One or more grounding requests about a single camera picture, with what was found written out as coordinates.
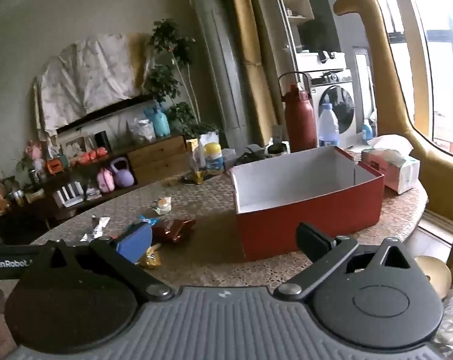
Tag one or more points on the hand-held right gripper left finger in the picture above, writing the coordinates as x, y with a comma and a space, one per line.
136, 242

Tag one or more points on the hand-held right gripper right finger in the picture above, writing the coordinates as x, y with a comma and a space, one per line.
312, 242

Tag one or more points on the red cardboard box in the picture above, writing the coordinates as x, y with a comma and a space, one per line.
312, 228

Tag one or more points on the blue snack packet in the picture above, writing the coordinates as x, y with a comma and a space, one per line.
148, 219

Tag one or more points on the brown snack packet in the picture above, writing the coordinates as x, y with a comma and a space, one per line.
174, 230

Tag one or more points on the silver snack wrapper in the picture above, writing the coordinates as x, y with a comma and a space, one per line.
97, 227

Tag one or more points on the yellow candy wrapper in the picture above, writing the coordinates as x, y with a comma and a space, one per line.
151, 259

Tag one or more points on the purple kettlebell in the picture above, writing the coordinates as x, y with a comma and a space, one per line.
122, 176

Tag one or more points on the pink toy bag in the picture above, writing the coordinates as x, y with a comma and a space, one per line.
105, 180

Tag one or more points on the wooden drawer cabinet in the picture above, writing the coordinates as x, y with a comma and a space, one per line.
155, 161

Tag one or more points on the orange toy figure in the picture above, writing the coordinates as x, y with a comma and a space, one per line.
93, 154

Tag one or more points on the black-lid jar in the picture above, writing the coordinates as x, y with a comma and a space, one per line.
278, 149

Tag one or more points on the clear bag with yellow label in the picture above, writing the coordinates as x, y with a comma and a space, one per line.
195, 157

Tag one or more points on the black speaker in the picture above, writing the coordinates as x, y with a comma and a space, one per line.
102, 140

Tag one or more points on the grey cardboard box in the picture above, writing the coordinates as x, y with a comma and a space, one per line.
249, 153

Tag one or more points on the soft tissue pack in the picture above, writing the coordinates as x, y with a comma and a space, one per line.
395, 168

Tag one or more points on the clear plastic bag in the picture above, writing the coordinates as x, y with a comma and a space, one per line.
142, 131

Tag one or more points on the white paper card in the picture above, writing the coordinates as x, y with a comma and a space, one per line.
277, 135

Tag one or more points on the yellow-lid white jar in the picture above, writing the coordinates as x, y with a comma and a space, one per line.
214, 159

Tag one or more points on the clear plastic water bottle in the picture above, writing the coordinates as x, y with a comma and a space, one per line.
328, 127

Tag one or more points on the dark red thermos bottle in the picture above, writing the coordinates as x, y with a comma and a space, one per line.
299, 120

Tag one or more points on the blue detergent bottle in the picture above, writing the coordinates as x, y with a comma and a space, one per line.
367, 132

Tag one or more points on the round wooden stool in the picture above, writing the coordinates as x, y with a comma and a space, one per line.
434, 273

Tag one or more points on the white plant pot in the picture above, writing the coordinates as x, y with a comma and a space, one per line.
209, 137

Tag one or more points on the black television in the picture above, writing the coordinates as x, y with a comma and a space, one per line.
106, 111

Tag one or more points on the silver washing machine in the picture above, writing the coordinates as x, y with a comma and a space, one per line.
339, 101

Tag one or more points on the white patterned cloth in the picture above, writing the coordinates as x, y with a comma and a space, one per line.
87, 71

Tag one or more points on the grey standing air conditioner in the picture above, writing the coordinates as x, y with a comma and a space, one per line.
219, 63

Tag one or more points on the green potted plant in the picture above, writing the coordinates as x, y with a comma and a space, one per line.
170, 45

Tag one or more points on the yellow padded board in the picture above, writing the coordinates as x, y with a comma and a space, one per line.
249, 45

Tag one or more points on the yellow giraffe chair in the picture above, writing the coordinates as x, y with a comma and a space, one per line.
376, 45

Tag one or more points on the photo frame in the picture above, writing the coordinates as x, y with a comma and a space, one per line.
74, 148

